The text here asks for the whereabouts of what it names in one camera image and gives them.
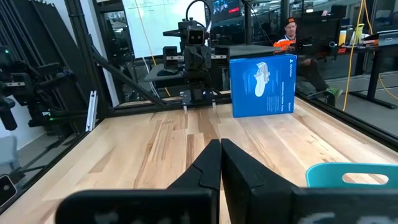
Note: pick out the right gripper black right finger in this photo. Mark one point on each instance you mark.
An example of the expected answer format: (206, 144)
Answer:
(245, 193)

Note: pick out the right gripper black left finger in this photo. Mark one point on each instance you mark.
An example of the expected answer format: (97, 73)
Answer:
(205, 174)

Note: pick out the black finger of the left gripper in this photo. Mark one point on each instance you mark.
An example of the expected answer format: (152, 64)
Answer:
(193, 59)
(203, 59)

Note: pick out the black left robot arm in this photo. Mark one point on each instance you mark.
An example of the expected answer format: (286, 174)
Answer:
(199, 82)

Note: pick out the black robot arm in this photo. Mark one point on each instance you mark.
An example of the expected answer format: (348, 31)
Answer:
(31, 84)

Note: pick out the black computer mouse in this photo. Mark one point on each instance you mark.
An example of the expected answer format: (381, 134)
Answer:
(168, 72)

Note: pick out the white whiteboard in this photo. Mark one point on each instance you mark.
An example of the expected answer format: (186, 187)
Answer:
(155, 25)

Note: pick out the teal plastic bin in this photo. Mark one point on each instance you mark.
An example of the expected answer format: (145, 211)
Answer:
(320, 175)

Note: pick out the person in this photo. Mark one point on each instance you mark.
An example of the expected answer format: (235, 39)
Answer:
(290, 29)

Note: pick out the silver aluminium strip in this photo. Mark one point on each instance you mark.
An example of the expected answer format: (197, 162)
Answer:
(92, 112)

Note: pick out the black monitor back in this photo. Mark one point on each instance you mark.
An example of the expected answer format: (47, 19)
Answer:
(317, 34)

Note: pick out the black leaning panels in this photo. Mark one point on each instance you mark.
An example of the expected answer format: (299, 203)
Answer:
(37, 31)

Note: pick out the yellow bottle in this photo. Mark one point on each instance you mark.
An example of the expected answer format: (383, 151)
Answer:
(359, 34)

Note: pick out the black standing desk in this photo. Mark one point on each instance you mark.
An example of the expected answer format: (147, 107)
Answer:
(374, 77)

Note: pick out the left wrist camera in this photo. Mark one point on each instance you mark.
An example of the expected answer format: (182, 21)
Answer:
(196, 36)

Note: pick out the wall display screen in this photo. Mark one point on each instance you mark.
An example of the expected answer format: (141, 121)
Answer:
(225, 7)

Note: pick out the small black table camera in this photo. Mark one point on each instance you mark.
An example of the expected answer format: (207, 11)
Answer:
(7, 190)

